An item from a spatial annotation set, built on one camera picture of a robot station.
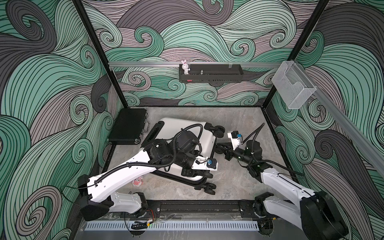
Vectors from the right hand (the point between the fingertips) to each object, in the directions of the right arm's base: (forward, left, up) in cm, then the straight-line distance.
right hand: (217, 145), depth 80 cm
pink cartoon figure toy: (-15, +44, -12) cm, 48 cm away
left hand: (-16, +9, +11) cm, 21 cm away
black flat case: (+24, +60, -14) cm, 66 cm away
